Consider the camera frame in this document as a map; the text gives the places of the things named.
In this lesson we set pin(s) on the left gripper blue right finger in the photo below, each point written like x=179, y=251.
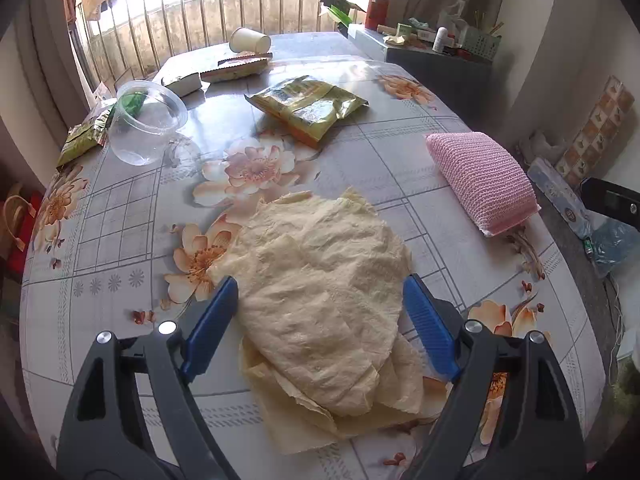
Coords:
x=437, y=323

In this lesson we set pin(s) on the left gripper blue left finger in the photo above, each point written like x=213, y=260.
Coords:
x=199, y=348

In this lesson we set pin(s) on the beige paper napkin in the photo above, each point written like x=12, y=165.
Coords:
x=320, y=299

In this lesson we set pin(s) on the blue white tissue pack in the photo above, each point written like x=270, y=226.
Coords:
x=563, y=198

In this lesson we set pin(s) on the pink knitted sponge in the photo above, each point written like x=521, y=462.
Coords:
x=489, y=183

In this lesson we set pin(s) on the floral plastic tablecloth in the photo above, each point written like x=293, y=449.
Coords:
x=112, y=238

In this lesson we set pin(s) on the dark side cabinet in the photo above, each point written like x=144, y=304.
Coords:
x=460, y=83

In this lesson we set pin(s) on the green plastic storage basket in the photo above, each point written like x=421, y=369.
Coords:
x=479, y=43

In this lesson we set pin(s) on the red shopping bag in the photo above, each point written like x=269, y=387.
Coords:
x=19, y=211

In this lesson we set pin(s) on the clear plastic bowl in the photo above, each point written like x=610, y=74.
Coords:
x=146, y=116

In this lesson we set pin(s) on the green snack wrapper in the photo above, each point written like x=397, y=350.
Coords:
x=84, y=137

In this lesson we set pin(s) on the yellow green snack bag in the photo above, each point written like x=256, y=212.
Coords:
x=309, y=107

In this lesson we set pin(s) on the small white carton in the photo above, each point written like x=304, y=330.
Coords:
x=182, y=85

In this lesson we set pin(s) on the flat snack box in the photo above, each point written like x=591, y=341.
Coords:
x=237, y=68

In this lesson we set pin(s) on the white paper cup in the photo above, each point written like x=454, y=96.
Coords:
x=249, y=40

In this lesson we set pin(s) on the red thermos bottle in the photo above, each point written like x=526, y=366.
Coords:
x=376, y=14

